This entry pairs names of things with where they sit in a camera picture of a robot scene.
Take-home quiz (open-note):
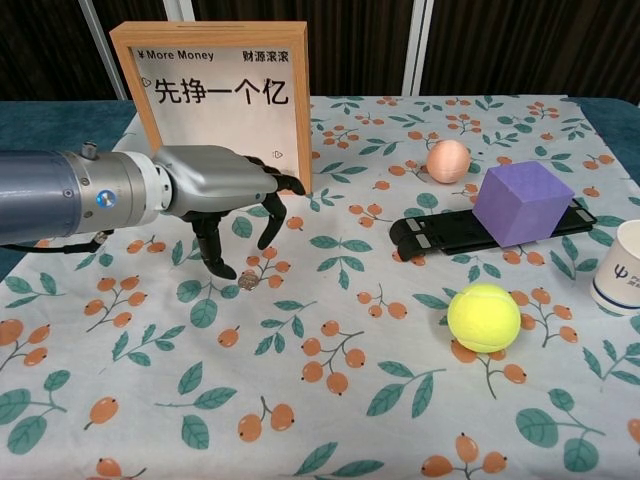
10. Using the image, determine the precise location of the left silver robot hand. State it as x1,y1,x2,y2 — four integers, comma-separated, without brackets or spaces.
152,145,308,281

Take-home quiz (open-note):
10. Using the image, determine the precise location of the purple foam cube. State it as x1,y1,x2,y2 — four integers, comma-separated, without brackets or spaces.
471,160,574,249

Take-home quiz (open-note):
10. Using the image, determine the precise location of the floral print tablecloth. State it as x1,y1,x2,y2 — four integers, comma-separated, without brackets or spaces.
0,94,640,480

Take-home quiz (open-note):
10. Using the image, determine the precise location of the teal table cover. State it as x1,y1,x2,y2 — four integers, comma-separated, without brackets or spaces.
0,97,640,281

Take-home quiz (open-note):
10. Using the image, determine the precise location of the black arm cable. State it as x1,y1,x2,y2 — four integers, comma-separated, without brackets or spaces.
0,228,114,254

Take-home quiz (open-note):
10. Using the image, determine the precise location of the wooden frame money box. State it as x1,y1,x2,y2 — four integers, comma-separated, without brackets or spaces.
109,20,314,196

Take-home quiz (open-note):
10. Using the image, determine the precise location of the white partition post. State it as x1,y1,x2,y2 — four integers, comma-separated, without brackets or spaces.
77,0,127,100
402,0,435,96

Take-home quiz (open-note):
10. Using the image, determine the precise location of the yellow tennis ball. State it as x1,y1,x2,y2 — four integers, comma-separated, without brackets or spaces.
446,283,522,354

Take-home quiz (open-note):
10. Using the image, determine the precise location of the pink ball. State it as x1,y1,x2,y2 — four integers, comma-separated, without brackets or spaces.
426,140,472,184

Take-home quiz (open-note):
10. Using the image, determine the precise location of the white paper cup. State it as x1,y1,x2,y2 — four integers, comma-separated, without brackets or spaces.
589,219,640,316

